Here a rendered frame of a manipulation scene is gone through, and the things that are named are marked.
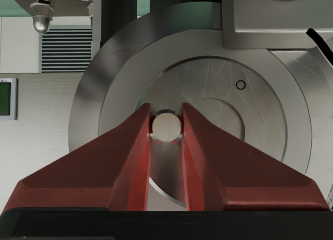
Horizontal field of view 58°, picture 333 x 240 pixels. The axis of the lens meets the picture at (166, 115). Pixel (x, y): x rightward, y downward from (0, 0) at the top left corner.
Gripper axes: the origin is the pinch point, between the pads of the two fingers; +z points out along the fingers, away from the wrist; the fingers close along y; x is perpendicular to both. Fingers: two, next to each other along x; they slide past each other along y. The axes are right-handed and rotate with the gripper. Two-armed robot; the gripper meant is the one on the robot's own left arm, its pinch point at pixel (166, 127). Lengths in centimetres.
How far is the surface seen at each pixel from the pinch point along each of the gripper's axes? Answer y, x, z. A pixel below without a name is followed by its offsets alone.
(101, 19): 3.7, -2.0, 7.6
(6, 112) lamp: 26.0, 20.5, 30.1
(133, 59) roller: 1.8, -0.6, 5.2
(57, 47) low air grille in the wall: 104, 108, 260
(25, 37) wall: 136, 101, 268
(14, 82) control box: 25.0, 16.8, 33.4
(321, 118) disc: -8.4, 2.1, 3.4
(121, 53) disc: 2.5, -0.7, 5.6
